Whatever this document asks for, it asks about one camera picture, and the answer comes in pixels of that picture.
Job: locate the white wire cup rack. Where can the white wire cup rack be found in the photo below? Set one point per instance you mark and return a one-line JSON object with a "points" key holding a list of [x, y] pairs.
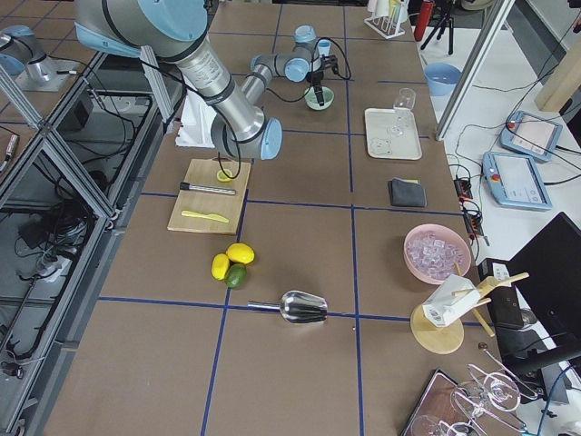
{"points": [[387, 17]]}

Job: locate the yellow lemon lower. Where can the yellow lemon lower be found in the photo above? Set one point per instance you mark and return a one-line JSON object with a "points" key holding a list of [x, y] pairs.
{"points": [[220, 266]]}

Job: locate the aluminium frame post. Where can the aluminium frame post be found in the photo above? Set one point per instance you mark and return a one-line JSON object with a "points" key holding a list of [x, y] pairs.
{"points": [[486, 37]]}

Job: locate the metal ice scoop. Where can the metal ice scoop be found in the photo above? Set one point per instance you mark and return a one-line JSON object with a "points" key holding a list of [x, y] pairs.
{"points": [[297, 307]]}

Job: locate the mint green ceramic bowl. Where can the mint green ceramic bowl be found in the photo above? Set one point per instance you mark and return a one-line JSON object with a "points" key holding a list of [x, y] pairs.
{"points": [[310, 100]]}

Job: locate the yellow plastic knife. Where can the yellow plastic knife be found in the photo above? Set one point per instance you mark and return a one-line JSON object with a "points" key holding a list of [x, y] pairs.
{"points": [[207, 216]]}

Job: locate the blue bowl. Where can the blue bowl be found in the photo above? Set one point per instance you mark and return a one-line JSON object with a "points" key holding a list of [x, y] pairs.
{"points": [[441, 78]]}

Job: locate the light blue plastic cup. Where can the light blue plastic cup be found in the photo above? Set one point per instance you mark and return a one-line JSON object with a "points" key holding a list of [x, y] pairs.
{"points": [[324, 46]]}

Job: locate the halved lemon slice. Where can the halved lemon slice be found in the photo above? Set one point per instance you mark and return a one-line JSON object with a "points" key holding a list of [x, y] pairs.
{"points": [[225, 175]]}

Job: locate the near teach pendant tablet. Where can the near teach pendant tablet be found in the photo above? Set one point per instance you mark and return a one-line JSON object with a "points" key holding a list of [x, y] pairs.
{"points": [[514, 181]]}

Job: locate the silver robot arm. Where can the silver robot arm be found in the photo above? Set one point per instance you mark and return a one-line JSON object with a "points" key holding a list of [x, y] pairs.
{"points": [[22, 56], [177, 33]]}

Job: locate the black handled metal knife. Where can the black handled metal knife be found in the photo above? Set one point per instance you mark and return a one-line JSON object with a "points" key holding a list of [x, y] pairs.
{"points": [[184, 186]]}

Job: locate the white paper carton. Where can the white paper carton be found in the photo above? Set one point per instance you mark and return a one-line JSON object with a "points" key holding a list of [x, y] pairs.
{"points": [[452, 299]]}

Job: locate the far teach pendant tablet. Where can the far teach pendant tablet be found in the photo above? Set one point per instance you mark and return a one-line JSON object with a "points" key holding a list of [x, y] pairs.
{"points": [[530, 134]]}

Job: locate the pink bowl with ice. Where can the pink bowl with ice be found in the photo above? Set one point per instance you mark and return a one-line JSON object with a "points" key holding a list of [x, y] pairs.
{"points": [[432, 252]]}

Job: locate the wooden cup stand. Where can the wooden cup stand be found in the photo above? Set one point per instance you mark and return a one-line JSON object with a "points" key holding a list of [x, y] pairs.
{"points": [[448, 339]]}

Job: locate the yellow lemon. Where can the yellow lemon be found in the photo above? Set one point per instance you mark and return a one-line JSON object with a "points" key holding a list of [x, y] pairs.
{"points": [[240, 253], [220, 266]]}

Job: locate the green lime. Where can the green lime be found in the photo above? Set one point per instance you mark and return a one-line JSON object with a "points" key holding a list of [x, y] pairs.
{"points": [[236, 275]]}

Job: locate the wooden cutting board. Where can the wooden cutting board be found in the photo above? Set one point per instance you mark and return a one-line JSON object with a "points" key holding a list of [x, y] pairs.
{"points": [[204, 172]]}

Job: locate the clear wine glass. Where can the clear wine glass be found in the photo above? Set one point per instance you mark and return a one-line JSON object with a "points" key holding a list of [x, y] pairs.
{"points": [[403, 109]]}

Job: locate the teach pendant tablet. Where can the teach pendant tablet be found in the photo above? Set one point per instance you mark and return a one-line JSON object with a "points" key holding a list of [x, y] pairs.
{"points": [[530, 134], [514, 181]]}

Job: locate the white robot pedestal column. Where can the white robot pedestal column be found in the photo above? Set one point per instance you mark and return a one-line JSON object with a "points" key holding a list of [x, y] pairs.
{"points": [[195, 123]]}

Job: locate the dark grey folded cloth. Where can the dark grey folded cloth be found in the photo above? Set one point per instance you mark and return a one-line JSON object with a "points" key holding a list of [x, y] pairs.
{"points": [[406, 194]]}

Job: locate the glassware rack with glasses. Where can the glassware rack with glasses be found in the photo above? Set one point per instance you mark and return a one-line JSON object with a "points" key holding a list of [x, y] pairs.
{"points": [[484, 404]]}

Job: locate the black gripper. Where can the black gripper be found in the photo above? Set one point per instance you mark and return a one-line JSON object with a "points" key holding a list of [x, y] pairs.
{"points": [[316, 79]]}

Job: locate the cream serving tray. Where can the cream serving tray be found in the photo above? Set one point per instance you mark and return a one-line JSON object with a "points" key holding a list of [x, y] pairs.
{"points": [[381, 145]]}

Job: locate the black camera tripod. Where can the black camera tripod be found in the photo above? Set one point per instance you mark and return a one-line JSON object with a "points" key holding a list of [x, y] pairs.
{"points": [[445, 23]]}

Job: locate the yellow lemon upper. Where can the yellow lemon upper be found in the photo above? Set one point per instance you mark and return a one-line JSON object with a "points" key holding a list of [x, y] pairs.
{"points": [[240, 253]]}

